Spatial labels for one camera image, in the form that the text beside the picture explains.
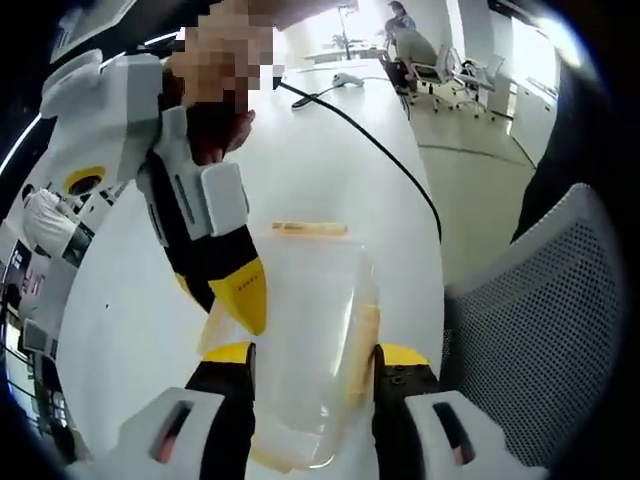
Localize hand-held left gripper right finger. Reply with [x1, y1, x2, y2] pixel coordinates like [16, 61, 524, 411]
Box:
[371, 341, 509, 480]

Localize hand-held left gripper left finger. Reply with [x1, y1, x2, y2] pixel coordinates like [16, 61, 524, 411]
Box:
[99, 341, 260, 480]

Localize clear plastic buckle container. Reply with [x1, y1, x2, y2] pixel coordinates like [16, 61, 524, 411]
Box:
[199, 219, 386, 474]

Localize person's right hand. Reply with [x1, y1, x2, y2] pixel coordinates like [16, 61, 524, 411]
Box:
[187, 107, 257, 167]

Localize grey mesh office chair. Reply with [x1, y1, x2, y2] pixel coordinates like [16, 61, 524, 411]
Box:
[442, 182, 627, 472]

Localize white device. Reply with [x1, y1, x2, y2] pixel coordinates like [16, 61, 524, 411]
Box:
[331, 71, 365, 90]

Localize tall potted plant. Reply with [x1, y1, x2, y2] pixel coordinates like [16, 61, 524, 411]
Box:
[330, 2, 362, 57]

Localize person's dark clothing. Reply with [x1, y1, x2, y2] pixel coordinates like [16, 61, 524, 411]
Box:
[510, 59, 597, 245]

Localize white office chair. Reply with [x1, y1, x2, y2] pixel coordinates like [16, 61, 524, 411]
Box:
[413, 43, 464, 112]
[458, 53, 507, 120]

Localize thick black cable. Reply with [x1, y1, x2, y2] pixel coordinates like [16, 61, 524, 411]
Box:
[276, 78, 444, 242]

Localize thin black cable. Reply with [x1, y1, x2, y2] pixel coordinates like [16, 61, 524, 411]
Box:
[291, 82, 351, 111]

